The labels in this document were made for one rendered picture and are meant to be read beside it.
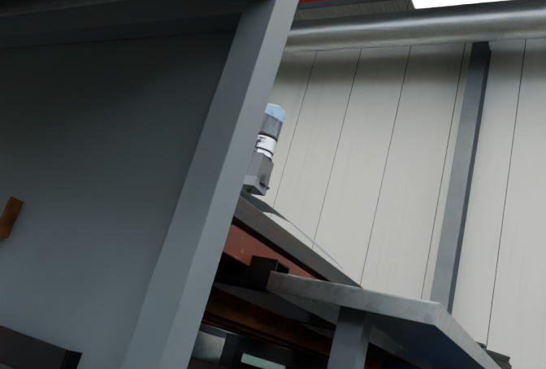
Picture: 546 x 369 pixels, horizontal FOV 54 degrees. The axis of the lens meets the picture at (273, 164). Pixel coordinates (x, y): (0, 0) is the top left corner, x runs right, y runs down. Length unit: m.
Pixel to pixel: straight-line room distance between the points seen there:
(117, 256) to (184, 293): 0.14
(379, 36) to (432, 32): 0.87
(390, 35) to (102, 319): 8.62
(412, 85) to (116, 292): 9.83
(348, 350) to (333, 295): 0.08
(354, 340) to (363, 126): 9.39
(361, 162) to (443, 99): 1.81
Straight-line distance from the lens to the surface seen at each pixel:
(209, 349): 2.28
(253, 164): 1.54
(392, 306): 0.78
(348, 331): 0.84
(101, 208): 0.65
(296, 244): 1.06
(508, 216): 8.91
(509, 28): 8.66
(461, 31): 8.77
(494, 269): 8.69
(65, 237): 0.68
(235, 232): 0.87
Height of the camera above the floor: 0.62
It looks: 19 degrees up
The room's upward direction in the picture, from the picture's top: 16 degrees clockwise
